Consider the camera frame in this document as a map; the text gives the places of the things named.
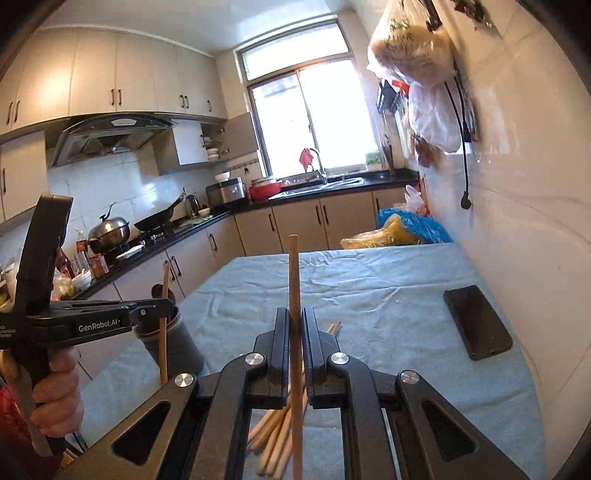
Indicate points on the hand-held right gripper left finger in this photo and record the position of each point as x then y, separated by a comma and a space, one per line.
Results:
280, 360

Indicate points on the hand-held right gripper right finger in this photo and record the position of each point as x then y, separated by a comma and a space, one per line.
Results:
311, 360

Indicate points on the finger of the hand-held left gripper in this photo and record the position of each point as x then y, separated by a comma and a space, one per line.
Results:
150, 310

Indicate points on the long wooden chopstick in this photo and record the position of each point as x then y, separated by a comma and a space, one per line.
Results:
164, 286
294, 277

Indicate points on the dark grey chopstick holder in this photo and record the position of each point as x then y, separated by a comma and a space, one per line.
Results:
184, 341

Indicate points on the bundle of wooden chopsticks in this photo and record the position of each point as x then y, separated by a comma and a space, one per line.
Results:
272, 424

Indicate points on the person's left hand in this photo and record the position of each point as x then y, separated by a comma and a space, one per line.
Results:
62, 397

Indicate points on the small white bowl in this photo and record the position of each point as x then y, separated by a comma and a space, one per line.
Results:
82, 280

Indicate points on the white plate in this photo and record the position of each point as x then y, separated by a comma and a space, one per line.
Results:
130, 251

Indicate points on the dark sauce bottle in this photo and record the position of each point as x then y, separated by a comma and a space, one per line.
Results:
63, 263

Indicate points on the red sauce jar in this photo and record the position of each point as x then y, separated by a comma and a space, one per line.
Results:
99, 266

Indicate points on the gas stove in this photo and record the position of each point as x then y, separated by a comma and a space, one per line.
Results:
152, 237

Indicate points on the yellow capped oil bottle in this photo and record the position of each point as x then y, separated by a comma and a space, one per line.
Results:
81, 249

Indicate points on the light blue tablecloth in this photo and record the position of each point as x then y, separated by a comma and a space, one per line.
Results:
369, 295

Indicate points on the steel lidded pot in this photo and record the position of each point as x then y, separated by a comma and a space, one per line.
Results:
111, 230

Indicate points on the black wok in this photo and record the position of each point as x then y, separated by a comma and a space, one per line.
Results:
154, 220

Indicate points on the steel kettle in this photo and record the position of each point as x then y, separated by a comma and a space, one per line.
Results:
192, 205

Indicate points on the beige base cabinets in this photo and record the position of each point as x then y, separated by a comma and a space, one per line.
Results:
295, 226

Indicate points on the silver rice cooker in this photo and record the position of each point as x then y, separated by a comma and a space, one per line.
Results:
226, 194

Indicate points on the yellow plastic bag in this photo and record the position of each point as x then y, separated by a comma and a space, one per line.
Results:
378, 236

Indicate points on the black kitchen countertop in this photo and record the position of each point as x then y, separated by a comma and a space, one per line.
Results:
258, 205

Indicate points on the red basin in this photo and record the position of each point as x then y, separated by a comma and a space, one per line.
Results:
265, 190

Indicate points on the open shelf cabinet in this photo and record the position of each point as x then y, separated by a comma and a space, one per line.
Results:
189, 145

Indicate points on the black smartphone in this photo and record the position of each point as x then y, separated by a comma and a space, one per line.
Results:
478, 323

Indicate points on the steel kitchen sink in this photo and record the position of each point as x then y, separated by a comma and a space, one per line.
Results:
323, 184

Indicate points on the blue plastic bag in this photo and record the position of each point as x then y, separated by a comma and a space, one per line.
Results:
431, 230

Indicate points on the steel range hood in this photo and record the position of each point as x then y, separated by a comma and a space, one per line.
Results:
106, 134

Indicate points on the small white plastic bag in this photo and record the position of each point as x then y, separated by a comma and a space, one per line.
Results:
413, 198

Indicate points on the chrome sink faucet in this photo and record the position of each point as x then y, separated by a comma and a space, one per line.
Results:
321, 166

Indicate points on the red cloth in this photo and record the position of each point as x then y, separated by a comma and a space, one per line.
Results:
305, 159

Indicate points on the green box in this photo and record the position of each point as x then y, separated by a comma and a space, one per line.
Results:
373, 159

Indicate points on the dark chopsticks cluster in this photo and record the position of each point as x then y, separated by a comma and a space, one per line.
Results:
388, 159

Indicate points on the hanging brown bag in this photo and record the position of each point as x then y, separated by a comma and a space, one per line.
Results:
425, 152

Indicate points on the kitchen window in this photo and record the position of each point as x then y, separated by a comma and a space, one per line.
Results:
318, 115

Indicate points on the hanging white plastic bag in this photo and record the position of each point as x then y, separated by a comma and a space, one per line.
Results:
431, 120

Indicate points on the hanging clear food bag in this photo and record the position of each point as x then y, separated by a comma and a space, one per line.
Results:
411, 46

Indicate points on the white wall cabinets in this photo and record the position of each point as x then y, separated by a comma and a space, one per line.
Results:
92, 69

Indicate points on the black wall rack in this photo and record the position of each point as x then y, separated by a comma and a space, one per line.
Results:
390, 99

